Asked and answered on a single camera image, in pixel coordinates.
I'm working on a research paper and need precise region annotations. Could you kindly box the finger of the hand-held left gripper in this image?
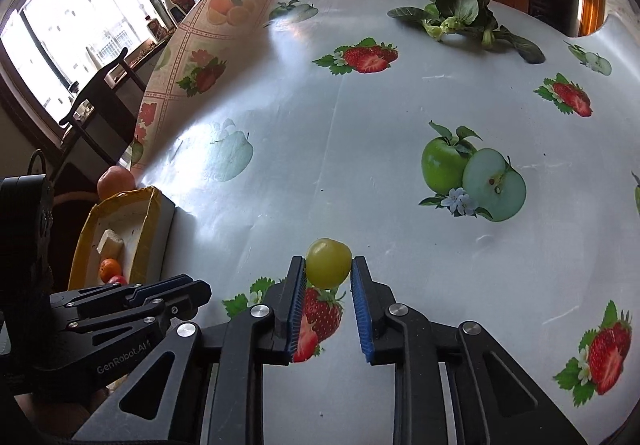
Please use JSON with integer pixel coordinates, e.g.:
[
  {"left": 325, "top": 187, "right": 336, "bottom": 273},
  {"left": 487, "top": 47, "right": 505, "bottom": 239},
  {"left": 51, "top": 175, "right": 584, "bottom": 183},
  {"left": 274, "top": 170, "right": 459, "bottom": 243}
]
[
  {"left": 65, "top": 279, "right": 213, "bottom": 330},
  {"left": 50, "top": 274, "right": 197, "bottom": 307}
]

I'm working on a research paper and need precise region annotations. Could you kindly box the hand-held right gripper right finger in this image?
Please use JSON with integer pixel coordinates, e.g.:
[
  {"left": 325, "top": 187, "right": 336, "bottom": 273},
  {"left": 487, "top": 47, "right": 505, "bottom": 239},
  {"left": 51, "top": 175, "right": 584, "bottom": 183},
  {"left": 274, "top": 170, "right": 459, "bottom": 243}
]
[{"left": 350, "top": 255, "right": 588, "bottom": 445}]

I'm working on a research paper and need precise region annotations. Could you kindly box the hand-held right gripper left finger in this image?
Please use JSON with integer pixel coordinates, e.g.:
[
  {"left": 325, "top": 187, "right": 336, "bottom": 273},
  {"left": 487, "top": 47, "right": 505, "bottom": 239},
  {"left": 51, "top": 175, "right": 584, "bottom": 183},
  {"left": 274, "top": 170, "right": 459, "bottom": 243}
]
[{"left": 72, "top": 255, "right": 307, "bottom": 445}]

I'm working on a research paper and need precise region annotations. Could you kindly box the green grape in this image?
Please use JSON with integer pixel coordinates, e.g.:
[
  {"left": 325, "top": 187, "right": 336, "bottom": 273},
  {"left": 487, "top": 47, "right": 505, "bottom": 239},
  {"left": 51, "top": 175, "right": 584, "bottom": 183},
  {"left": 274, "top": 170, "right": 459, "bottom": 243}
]
[{"left": 305, "top": 238, "right": 352, "bottom": 289}]

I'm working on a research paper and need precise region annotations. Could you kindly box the orange tangerine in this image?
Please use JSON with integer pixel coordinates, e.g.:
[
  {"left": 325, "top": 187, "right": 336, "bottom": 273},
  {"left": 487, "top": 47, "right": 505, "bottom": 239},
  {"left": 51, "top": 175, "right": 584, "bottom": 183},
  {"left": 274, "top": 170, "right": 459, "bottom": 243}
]
[{"left": 98, "top": 258, "right": 124, "bottom": 284}]

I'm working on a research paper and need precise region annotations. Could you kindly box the white foam tray yellow tape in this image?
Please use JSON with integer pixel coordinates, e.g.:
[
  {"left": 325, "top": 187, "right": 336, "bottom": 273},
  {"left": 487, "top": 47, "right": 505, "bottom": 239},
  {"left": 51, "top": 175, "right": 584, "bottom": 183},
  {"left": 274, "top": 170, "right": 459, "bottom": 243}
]
[{"left": 67, "top": 186, "right": 177, "bottom": 293}]

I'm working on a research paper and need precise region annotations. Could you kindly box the red apple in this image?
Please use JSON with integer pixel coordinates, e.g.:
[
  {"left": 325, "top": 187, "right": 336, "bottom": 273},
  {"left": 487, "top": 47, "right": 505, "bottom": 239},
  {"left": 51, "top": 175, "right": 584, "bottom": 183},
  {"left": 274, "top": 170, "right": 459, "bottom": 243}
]
[{"left": 96, "top": 166, "right": 137, "bottom": 201}]

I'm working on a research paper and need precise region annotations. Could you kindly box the dark wooden chair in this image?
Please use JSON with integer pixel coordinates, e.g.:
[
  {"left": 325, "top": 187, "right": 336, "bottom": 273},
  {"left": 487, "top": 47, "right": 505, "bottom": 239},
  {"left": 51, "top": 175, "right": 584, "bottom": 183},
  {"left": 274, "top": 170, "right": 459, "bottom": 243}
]
[{"left": 59, "top": 48, "right": 148, "bottom": 167}]

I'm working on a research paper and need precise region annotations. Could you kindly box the fruit-print tablecloth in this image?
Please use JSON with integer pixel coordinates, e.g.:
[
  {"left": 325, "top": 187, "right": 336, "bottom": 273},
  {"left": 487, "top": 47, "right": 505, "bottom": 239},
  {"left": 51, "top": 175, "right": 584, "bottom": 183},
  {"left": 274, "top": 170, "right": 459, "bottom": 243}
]
[{"left": 120, "top": 0, "right": 640, "bottom": 445}]

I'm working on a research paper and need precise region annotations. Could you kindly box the white spray bottle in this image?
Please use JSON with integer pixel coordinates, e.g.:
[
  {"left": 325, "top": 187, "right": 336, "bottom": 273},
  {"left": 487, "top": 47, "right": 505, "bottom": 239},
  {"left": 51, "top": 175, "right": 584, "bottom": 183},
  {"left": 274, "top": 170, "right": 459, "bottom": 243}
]
[{"left": 159, "top": 0, "right": 184, "bottom": 27}]

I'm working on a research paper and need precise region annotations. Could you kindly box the green bok choy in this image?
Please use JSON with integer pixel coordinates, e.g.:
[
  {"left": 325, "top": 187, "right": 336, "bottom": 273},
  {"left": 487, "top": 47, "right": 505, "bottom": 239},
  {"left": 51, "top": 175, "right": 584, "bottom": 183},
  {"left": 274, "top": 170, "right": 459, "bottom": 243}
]
[{"left": 387, "top": 0, "right": 546, "bottom": 64}]

